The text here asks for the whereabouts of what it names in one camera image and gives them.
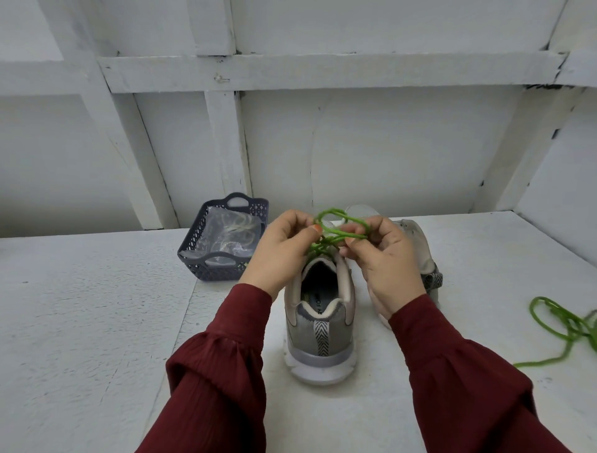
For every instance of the dark plastic lattice basket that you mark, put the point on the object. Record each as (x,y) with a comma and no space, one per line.
(196,266)

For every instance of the person's right hand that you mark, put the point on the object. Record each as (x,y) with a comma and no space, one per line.
(387,266)

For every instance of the grey mesh shoe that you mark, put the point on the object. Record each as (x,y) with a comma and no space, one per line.
(420,252)
(320,331)

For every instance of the person's right forearm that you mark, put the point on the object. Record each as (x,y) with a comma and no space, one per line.
(466,392)

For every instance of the clear plastic bag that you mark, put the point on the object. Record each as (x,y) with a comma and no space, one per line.
(229,233)

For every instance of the person's left hand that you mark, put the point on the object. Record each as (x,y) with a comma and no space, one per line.
(278,254)

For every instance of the person's left forearm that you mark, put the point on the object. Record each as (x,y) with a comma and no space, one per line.
(219,383)

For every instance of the green shoelace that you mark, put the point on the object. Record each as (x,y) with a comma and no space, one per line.
(564,322)
(326,238)

